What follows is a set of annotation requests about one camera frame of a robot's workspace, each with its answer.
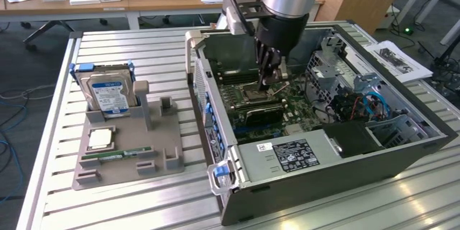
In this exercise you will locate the graphics card with metal bracket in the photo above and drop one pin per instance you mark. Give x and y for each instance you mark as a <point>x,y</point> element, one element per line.
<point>264,115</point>

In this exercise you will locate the grey parts rack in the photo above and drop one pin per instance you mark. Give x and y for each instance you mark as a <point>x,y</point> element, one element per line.
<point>150,138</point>

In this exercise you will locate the printed paper stack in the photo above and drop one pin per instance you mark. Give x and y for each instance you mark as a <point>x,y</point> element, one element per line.
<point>398,63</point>

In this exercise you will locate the silver CPU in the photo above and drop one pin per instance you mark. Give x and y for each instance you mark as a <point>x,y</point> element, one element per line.
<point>100,139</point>

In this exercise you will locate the green RAM stick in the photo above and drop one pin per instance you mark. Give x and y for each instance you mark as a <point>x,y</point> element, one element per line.
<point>114,154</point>

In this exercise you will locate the metal socket cover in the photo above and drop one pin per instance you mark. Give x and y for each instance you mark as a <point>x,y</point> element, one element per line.
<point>284,86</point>

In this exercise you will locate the CPU socket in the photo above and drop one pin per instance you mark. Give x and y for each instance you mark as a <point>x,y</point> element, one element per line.
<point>250,95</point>

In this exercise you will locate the hard disk in blue carrier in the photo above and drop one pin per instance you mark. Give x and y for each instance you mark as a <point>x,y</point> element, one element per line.
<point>104,69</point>

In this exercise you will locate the metal disk bay cage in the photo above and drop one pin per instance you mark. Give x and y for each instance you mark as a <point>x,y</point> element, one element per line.
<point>322,79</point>

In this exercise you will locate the silver chipset heatsink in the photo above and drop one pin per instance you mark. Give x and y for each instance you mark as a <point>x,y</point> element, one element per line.
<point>296,129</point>

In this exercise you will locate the grey power supply unit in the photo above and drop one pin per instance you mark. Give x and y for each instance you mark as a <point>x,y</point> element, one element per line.
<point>258,165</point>

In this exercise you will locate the wooden desk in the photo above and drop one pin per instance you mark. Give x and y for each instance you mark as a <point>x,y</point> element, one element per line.
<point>46,9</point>
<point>172,1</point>

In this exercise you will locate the open grey PC case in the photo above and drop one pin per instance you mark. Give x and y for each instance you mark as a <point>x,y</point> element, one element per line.
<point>322,187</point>

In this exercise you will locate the black device with green light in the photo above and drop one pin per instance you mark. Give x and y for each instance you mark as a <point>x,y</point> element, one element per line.
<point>408,30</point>

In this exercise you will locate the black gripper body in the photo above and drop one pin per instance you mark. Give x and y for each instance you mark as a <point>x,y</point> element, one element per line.
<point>284,30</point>

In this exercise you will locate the perforated metal disk bay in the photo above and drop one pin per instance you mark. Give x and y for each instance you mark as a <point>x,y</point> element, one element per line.
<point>398,133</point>

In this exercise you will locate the hard disk with blue label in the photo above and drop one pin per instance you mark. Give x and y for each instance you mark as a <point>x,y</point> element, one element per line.
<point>108,95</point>

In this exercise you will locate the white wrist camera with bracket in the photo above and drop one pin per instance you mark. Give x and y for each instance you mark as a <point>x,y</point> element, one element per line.
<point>237,25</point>

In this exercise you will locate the black power connector cluster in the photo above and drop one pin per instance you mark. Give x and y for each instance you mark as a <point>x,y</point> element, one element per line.
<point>341,106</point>

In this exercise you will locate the black fan shroud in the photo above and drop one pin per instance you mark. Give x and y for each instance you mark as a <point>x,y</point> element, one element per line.
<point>353,139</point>

